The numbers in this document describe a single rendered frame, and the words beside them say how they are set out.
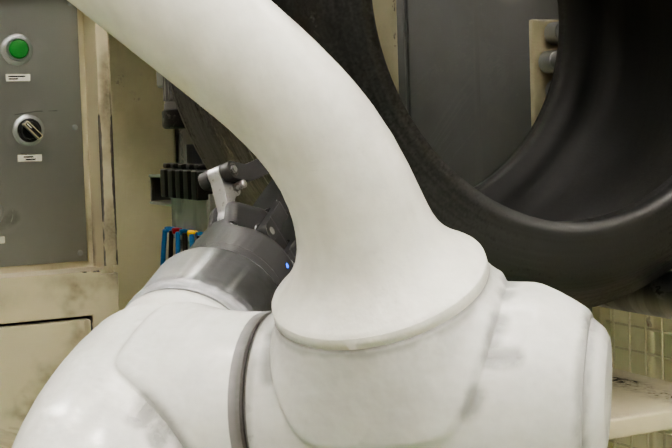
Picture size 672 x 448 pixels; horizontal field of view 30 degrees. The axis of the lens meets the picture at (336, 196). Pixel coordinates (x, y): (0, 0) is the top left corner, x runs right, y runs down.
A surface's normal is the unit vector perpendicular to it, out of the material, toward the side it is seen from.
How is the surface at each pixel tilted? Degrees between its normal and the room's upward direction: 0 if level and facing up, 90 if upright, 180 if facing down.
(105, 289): 90
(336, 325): 63
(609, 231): 101
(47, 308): 90
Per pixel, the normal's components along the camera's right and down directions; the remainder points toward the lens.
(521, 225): 0.38, 0.21
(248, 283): 0.61, -0.62
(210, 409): -0.18, -0.19
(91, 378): -0.18, -0.87
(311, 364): -0.64, 0.23
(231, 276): 0.36, -0.79
